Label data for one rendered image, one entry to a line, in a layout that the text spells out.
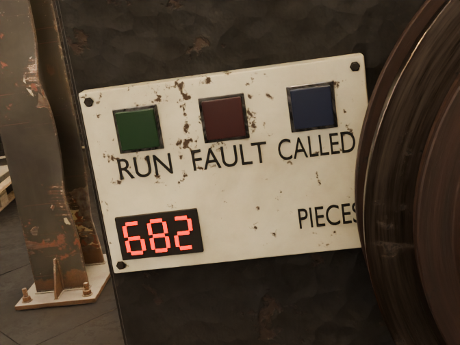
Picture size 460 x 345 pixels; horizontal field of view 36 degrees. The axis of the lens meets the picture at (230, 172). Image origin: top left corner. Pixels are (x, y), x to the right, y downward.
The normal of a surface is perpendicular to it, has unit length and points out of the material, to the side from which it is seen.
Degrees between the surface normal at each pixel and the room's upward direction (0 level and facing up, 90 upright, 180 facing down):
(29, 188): 90
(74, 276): 90
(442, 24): 90
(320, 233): 90
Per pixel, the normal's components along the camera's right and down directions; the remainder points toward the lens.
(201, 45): -0.07, 0.26
